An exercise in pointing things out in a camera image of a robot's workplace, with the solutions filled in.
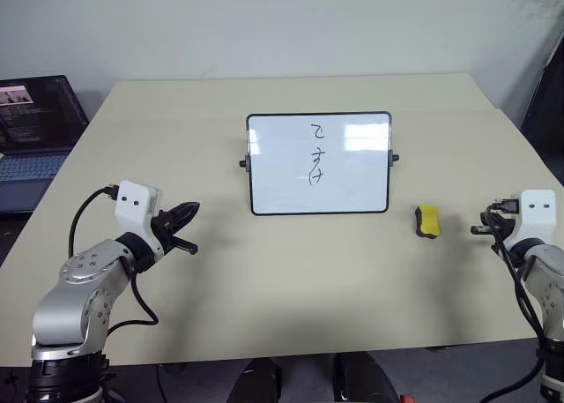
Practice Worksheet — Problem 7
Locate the open dark laptop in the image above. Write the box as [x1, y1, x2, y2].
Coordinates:
[0, 74, 92, 221]

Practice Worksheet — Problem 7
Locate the black-framed tabletop whiteboard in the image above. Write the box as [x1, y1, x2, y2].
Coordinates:
[237, 110, 401, 217]

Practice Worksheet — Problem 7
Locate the yellow and black eraser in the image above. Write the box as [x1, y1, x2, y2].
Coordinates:
[412, 204, 443, 239]

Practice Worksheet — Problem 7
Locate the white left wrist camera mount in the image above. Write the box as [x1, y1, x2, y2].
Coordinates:
[115, 180, 164, 258]

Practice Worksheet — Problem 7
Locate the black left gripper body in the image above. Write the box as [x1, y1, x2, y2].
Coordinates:
[149, 208, 178, 257]

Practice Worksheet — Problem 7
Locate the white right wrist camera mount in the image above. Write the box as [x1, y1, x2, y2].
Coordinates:
[513, 190, 557, 246]

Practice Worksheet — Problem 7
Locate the black upright panel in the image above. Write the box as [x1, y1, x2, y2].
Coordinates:
[519, 36, 564, 175]

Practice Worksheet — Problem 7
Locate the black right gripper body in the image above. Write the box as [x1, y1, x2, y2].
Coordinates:
[486, 210, 519, 246]

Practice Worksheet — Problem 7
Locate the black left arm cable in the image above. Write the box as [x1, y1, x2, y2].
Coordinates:
[68, 183, 160, 338]

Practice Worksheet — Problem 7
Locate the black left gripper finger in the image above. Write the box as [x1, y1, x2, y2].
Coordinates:
[168, 200, 202, 236]
[169, 235, 199, 257]

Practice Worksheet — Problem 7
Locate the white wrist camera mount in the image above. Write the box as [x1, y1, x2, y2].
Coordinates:
[513, 190, 557, 246]
[115, 180, 164, 258]

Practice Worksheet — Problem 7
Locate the dark rounded shape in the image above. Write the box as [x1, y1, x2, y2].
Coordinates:
[226, 358, 284, 403]
[332, 352, 397, 403]

